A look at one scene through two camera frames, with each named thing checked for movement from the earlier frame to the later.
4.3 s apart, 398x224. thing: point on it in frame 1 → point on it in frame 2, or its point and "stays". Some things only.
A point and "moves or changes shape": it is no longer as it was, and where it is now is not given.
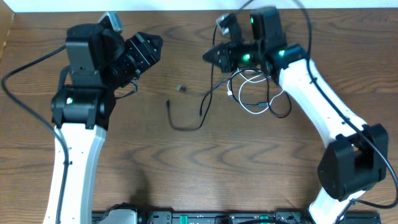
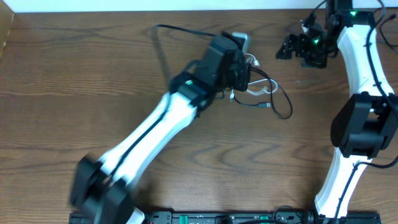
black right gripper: (226, 63) → (301, 39)
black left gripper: (140, 48) → (244, 74)
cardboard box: (6, 20) stays
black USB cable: (201, 124) → (391, 17)
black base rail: (194, 217) stays
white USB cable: (229, 94) moves or changes shape
